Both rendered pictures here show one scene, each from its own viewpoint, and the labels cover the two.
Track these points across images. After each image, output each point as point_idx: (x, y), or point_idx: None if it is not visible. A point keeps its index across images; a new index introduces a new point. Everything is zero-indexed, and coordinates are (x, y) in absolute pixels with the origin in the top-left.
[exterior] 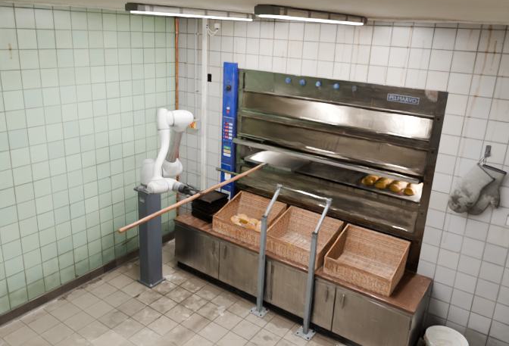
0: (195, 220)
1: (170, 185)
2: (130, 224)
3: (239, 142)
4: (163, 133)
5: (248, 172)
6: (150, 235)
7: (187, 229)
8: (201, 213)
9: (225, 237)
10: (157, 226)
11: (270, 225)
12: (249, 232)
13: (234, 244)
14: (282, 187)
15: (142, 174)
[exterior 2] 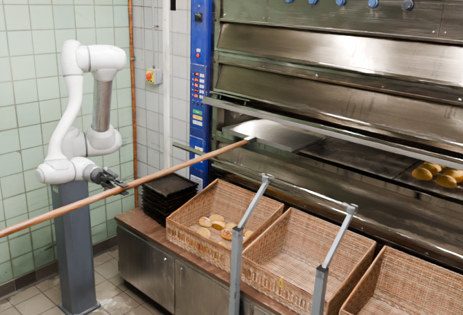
0: (146, 221)
1: (78, 170)
2: None
3: (211, 103)
4: (71, 82)
5: (219, 151)
6: (69, 242)
7: (132, 234)
8: (153, 211)
9: (182, 253)
10: (83, 230)
11: (253, 238)
12: (218, 249)
13: (194, 266)
14: (272, 179)
15: None
